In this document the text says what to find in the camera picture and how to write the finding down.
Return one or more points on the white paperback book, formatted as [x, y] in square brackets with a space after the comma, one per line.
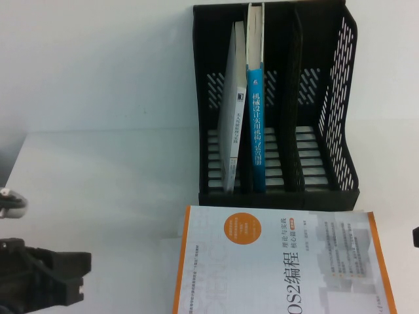
[232, 131]

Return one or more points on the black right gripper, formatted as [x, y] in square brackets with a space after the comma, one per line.
[416, 237]

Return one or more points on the black mesh book stand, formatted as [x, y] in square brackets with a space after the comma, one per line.
[340, 199]

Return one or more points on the blue spine book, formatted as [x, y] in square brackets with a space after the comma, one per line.
[257, 131]

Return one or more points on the orange-edged white ROS2 book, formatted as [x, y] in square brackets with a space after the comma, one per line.
[262, 261]

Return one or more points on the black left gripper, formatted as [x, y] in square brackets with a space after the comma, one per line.
[36, 284]

